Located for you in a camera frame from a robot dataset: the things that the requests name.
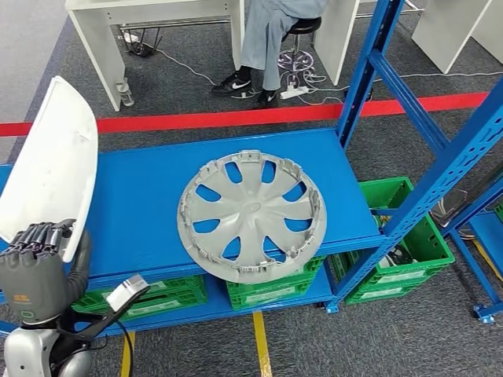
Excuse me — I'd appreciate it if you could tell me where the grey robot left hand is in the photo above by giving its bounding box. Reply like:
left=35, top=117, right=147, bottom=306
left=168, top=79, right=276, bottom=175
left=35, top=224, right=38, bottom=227
left=0, top=219, right=93, bottom=326

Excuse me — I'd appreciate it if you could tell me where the white curved plastic panel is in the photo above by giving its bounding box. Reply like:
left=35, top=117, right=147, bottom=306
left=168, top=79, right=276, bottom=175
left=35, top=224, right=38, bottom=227
left=0, top=75, right=99, bottom=264

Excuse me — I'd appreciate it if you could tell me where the blue metal shelf rack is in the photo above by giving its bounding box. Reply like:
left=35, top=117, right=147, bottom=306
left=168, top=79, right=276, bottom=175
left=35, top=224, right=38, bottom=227
left=0, top=0, right=503, bottom=360
left=442, top=171, right=503, bottom=326

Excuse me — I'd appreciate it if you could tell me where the clear water bottle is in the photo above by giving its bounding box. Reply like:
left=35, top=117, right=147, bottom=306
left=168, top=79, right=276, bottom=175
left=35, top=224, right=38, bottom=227
left=116, top=78, right=135, bottom=108

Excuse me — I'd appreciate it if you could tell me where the red barrier belt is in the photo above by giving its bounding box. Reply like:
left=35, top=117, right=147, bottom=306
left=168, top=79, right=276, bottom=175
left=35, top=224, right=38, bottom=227
left=0, top=92, right=490, bottom=138

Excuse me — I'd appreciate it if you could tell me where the grey plastic wheel cover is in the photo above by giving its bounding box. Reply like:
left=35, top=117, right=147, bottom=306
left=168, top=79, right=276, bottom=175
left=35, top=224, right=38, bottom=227
left=177, top=149, right=328, bottom=284

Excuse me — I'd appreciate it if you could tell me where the yellow floor tape square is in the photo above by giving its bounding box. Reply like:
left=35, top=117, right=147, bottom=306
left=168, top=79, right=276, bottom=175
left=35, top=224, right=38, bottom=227
left=471, top=239, right=503, bottom=284
left=119, top=311, right=273, bottom=377

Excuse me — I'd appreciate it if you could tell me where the white power strip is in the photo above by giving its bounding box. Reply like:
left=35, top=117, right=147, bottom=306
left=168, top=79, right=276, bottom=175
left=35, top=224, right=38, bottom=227
left=279, top=86, right=309, bottom=101

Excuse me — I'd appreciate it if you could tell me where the person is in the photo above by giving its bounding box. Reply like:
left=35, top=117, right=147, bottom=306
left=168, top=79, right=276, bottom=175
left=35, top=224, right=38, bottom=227
left=211, top=0, right=329, bottom=108

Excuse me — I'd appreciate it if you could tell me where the black round stool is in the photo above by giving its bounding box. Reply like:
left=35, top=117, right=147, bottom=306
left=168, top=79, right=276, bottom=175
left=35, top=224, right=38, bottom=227
left=278, top=16, right=322, bottom=74

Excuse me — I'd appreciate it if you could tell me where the chrome barrier stanchion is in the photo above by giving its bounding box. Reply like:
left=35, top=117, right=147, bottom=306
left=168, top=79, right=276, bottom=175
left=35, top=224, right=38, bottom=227
left=429, top=188, right=469, bottom=230

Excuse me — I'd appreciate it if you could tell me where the black camera cable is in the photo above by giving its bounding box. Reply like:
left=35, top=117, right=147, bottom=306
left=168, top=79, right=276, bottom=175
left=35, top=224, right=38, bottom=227
left=112, top=318, right=135, bottom=377

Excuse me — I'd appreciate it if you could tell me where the black cable tangle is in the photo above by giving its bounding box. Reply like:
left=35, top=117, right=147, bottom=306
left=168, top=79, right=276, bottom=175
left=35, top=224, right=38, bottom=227
left=120, top=27, right=164, bottom=58

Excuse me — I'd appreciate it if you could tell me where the white floor cable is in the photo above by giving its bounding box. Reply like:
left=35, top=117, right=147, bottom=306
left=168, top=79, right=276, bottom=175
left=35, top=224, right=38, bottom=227
left=297, top=71, right=503, bottom=108
left=155, top=47, right=219, bottom=88

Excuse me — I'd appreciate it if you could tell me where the white wire bundle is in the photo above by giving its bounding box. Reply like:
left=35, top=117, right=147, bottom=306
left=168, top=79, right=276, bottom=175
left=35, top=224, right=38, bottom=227
left=373, top=213, right=414, bottom=269

